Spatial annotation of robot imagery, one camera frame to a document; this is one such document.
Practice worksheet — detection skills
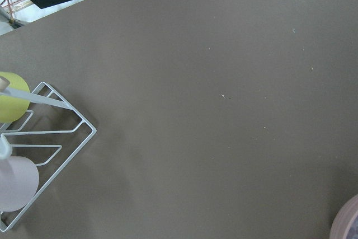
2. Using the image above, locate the white wire cup rack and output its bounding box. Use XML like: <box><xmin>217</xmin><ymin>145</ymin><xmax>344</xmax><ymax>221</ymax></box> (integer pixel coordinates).
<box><xmin>1</xmin><ymin>82</ymin><xmax>97</xmax><ymax>232</ymax></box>

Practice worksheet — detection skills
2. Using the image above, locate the yellow cup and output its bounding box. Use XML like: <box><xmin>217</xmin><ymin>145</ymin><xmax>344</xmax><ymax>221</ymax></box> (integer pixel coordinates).
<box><xmin>1</xmin><ymin>71</ymin><xmax>30</xmax><ymax>123</ymax></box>

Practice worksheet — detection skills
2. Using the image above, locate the pink cup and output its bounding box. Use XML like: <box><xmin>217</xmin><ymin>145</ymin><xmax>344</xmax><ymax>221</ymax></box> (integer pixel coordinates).
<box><xmin>1</xmin><ymin>156</ymin><xmax>39</xmax><ymax>212</ymax></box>

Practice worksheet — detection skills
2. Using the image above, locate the pink bowl of ice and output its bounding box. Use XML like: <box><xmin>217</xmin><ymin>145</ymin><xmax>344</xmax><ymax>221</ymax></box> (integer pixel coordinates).
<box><xmin>329</xmin><ymin>195</ymin><xmax>357</xmax><ymax>239</ymax></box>

